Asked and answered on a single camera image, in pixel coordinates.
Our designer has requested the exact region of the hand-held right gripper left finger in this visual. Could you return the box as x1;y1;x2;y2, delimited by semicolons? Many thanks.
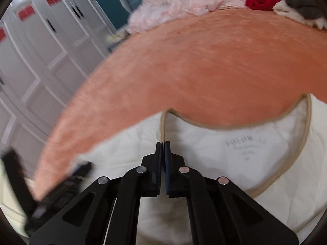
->
29;141;163;245

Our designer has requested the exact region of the grey knit garment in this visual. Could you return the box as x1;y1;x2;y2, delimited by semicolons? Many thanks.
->
283;0;324;19

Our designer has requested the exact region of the pale yellow cloth bundle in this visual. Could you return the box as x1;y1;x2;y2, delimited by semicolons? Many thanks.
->
106;28;128;42

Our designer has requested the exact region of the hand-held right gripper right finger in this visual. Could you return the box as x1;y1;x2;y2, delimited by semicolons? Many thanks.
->
164;141;299;245

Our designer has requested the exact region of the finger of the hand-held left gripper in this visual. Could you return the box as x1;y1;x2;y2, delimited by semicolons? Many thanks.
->
1;149;37;216
68;161;92;182

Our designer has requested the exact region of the cream fleece garment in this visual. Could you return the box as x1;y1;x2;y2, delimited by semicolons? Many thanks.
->
273;0;327;28

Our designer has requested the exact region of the white quilted jacket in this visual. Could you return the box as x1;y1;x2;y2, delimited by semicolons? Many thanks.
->
75;93;327;245

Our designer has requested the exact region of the pink lace garment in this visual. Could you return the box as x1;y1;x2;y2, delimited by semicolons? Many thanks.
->
128;0;258;35

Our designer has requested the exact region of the white panelled wardrobe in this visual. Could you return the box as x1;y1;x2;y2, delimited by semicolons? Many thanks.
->
0;0;118;159

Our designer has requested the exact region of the orange plush blanket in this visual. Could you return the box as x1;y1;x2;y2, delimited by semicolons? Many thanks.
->
33;10;327;202

